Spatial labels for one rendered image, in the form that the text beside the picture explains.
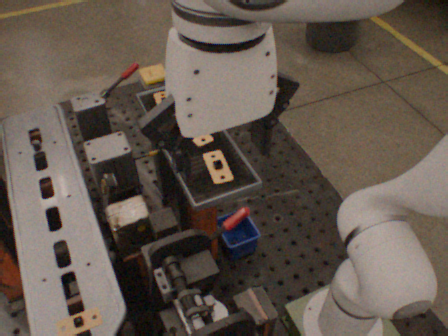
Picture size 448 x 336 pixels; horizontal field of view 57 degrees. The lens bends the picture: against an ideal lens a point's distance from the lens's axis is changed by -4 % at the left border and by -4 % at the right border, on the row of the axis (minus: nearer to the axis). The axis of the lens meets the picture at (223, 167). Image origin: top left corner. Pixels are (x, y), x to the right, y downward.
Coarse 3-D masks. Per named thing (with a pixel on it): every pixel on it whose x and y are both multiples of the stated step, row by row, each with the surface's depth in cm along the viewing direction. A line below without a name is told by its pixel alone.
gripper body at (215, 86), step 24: (168, 48) 36; (192, 48) 34; (216, 48) 33; (240, 48) 34; (264, 48) 37; (168, 72) 38; (192, 72) 35; (216, 72) 36; (240, 72) 37; (264, 72) 39; (192, 96) 37; (216, 96) 38; (240, 96) 39; (264, 96) 41; (192, 120) 39; (216, 120) 40; (240, 120) 42
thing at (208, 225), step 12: (180, 192) 105; (180, 204) 110; (180, 216) 116; (192, 216) 103; (204, 216) 106; (216, 216) 108; (192, 228) 107; (204, 228) 109; (216, 228) 112; (216, 240) 116; (216, 252) 120
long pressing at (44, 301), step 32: (0, 128) 118; (32, 128) 118; (64, 128) 117; (32, 160) 109; (64, 160) 109; (32, 192) 102; (64, 192) 102; (32, 224) 95; (64, 224) 95; (96, 224) 95; (32, 256) 89; (96, 256) 90; (32, 288) 84; (96, 288) 84; (32, 320) 80
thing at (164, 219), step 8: (168, 208) 86; (152, 216) 85; (160, 216) 85; (168, 216) 85; (152, 224) 84; (160, 224) 83; (168, 224) 83; (176, 224) 84; (152, 232) 87; (160, 232) 83; (168, 232) 84
